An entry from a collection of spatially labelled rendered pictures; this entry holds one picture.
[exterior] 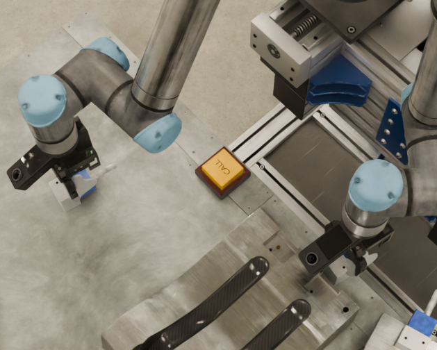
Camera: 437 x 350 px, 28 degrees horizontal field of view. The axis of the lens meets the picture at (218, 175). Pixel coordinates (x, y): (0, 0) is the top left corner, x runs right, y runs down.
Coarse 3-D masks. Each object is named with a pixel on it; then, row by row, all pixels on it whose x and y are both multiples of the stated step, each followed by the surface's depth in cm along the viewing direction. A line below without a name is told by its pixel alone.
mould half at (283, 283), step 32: (256, 224) 161; (224, 256) 159; (192, 288) 157; (256, 288) 156; (288, 288) 156; (128, 320) 149; (160, 320) 151; (224, 320) 154; (256, 320) 154; (320, 320) 153; (352, 320) 160
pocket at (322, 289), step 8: (312, 280) 158; (320, 280) 159; (328, 280) 158; (312, 288) 158; (320, 288) 158; (328, 288) 158; (336, 288) 157; (320, 296) 158; (328, 296) 158; (336, 296) 158
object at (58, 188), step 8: (104, 168) 172; (112, 168) 172; (88, 176) 170; (96, 176) 171; (56, 184) 168; (56, 192) 168; (64, 192) 168; (88, 192) 171; (64, 200) 167; (64, 208) 170
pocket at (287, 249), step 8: (280, 232) 161; (272, 240) 162; (280, 240) 162; (288, 240) 161; (272, 248) 162; (280, 248) 162; (288, 248) 162; (296, 248) 160; (280, 256) 161; (288, 256) 161
